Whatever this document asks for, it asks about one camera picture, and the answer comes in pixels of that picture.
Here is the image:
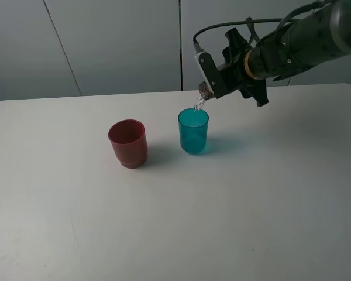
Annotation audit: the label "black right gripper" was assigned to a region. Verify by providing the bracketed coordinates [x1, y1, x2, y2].
[216, 28, 284, 106]

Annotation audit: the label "teal translucent plastic cup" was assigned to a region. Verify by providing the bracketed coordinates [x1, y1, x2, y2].
[178, 108, 209, 155]

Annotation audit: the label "red plastic cup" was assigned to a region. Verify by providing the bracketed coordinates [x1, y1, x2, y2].
[108, 119, 148, 169]

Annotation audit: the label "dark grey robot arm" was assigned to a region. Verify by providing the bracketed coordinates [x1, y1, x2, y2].
[211, 1, 351, 107]

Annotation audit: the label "smoky translucent water bottle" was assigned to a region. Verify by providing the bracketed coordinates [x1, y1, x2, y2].
[198, 81, 214, 101]

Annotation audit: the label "black camera cable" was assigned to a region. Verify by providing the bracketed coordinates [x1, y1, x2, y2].
[192, 0, 334, 53]

